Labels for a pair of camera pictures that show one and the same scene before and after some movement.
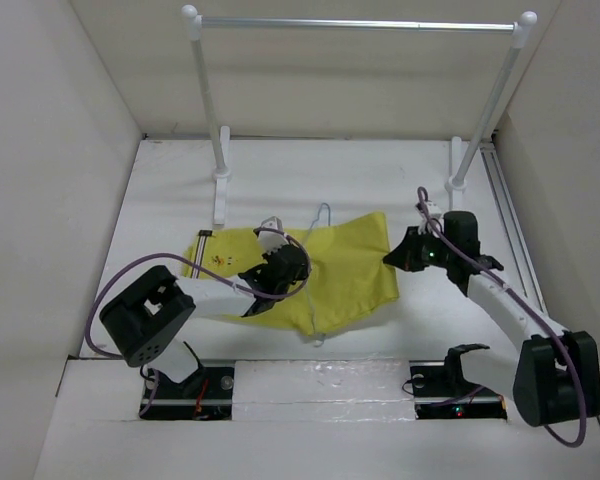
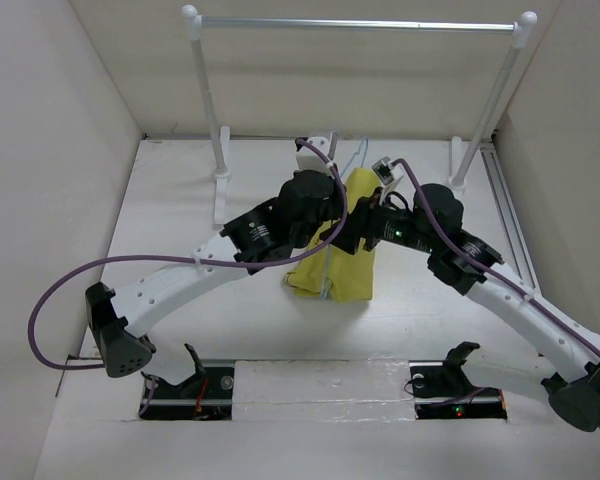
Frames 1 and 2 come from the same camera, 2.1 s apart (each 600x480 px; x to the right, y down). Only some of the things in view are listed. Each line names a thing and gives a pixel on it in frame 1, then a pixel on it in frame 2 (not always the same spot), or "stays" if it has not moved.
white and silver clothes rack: x=218 y=135 stays
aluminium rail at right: x=525 y=270 stays
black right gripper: x=404 y=254 -> x=363 y=222
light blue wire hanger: x=321 y=343 -> x=365 y=146
